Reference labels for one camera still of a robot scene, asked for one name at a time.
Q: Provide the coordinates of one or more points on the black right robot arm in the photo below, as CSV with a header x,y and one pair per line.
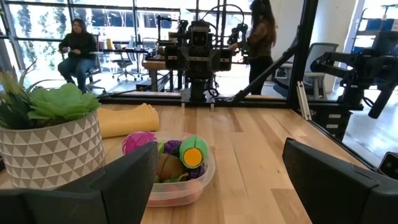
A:
x,y
199,90

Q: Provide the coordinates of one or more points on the brown toy kiwi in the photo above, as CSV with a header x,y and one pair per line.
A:
x,y
169,166

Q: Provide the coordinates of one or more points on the seated person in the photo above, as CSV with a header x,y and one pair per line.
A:
x,y
77,43

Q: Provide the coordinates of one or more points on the clear plastic tupperware container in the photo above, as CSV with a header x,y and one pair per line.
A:
x,y
183,193

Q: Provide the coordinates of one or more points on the black camera box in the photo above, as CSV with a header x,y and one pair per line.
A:
x,y
388,166

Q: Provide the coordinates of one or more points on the purple toy grapes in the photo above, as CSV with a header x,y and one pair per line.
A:
x,y
173,147

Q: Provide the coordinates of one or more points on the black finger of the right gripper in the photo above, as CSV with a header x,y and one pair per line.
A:
x,y
175,58
223,60

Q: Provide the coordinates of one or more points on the black office chair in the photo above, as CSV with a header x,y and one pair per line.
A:
x,y
124,63

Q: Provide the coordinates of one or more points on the standing person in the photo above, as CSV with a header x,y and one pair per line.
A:
x,y
261,40

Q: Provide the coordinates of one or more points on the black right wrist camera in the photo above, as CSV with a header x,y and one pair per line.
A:
x,y
199,35

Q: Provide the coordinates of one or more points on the black drawer cabinet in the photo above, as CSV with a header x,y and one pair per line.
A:
x,y
323,124

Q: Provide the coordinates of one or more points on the blue storage shelf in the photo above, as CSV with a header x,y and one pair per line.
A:
x,y
373,25

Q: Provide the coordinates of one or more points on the magenta striped toy onion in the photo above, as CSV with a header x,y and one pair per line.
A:
x,y
138,141

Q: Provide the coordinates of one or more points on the folded yellow cloth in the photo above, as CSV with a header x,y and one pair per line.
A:
x,y
127,121

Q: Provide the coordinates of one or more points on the grey office chair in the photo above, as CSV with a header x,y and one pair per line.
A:
x,y
315,76

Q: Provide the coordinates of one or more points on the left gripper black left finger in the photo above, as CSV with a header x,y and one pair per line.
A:
x,y
124,193

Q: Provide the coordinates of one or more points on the light green toy starfruit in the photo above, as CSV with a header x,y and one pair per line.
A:
x,y
174,179

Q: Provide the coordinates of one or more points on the wooden work table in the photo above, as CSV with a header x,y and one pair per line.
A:
x,y
154,65

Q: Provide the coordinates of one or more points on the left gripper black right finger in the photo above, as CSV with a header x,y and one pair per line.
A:
x,y
332,199

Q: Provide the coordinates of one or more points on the green toy mango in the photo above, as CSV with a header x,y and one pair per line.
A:
x,y
194,151

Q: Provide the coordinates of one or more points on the white bracket strip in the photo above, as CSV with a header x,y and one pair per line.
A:
x,y
303,102

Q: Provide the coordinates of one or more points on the succulent in patterned pot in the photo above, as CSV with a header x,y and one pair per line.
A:
x,y
53,149

